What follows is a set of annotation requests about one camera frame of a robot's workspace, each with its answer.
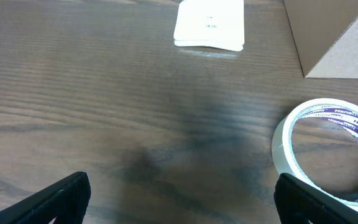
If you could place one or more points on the clear tape roll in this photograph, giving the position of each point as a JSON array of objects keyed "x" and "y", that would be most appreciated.
[{"x": 337, "y": 111}]

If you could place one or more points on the cardboard box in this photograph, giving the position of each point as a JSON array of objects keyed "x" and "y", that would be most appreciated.
[{"x": 325, "y": 33}]

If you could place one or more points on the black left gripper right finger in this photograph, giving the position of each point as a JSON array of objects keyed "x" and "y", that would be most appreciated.
[{"x": 299, "y": 203}]

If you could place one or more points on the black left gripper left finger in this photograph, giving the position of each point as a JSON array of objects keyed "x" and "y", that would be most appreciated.
[{"x": 63, "y": 202}]

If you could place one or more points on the yellow sticky note pad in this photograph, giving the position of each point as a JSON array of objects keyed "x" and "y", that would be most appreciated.
[{"x": 210, "y": 23}]

